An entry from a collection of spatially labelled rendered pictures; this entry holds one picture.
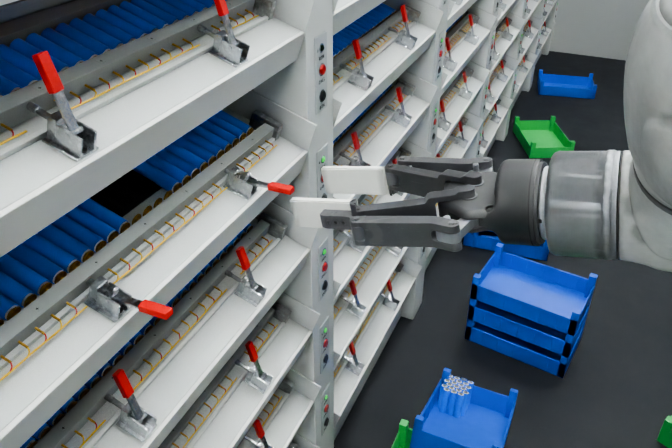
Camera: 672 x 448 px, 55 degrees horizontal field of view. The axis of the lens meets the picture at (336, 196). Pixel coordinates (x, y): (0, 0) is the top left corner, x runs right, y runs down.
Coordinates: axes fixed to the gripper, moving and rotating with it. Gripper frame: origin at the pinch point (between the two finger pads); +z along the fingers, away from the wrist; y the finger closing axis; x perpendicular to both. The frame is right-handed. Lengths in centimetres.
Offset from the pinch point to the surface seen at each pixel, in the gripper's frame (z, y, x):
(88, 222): 29.5, -5.6, -1.4
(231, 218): 21.0, 8.5, -8.6
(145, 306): 17.2, -12.6, -6.5
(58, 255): 28.4, -11.6, -2.0
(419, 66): 26, 100, -17
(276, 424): 36, 21, -62
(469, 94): 29, 151, -43
